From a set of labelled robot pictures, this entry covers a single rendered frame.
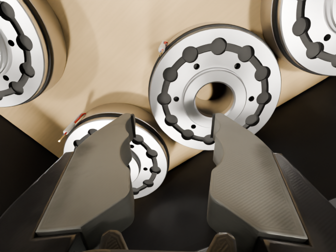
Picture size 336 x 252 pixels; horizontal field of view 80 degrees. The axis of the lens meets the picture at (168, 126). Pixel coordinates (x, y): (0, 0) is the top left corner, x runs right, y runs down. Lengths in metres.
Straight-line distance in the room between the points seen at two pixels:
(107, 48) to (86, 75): 0.03
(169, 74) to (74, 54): 0.09
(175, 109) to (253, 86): 0.06
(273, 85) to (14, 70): 0.19
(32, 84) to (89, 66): 0.05
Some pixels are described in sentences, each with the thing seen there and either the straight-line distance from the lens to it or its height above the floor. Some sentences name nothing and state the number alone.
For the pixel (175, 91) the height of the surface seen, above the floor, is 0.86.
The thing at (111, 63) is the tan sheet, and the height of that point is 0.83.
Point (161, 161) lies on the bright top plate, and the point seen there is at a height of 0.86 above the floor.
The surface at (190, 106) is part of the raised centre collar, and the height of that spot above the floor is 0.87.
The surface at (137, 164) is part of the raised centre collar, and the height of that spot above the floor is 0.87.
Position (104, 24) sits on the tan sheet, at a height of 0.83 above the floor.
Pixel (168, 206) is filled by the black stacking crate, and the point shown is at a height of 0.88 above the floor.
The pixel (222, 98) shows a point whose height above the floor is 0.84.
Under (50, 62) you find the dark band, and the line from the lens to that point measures 0.18.
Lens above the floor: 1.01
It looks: 59 degrees down
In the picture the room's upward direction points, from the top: 176 degrees counter-clockwise
